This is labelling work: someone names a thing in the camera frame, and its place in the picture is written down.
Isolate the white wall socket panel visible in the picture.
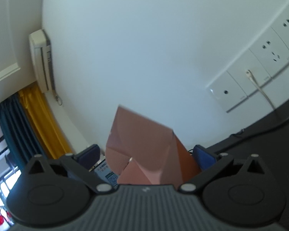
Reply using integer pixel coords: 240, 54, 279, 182
205, 3, 289, 113

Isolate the white charging cable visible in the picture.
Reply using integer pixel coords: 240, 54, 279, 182
246, 70, 277, 112

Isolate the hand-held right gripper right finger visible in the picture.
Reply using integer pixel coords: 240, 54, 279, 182
178, 145, 271, 193

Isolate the white air conditioner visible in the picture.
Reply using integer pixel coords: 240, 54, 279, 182
29, 29, 63, 106

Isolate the black desktop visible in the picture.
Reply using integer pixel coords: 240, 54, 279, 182
188, 96, 289, 231

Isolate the dark blue curtain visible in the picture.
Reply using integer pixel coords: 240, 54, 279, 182
0, 94, 47, 174

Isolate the yellow curtain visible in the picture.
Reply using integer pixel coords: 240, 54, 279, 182
17, 85, 74, 160

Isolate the window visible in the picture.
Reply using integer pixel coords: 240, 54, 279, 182
0, 168, 22, 205

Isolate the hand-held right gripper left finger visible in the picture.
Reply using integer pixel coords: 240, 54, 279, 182
29, 144, 112, 193

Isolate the pink cardboard box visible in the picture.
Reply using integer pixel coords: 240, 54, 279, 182
105, 105, 203, 186

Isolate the white printed box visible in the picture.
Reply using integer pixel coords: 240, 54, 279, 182
94, 160, 119, 188

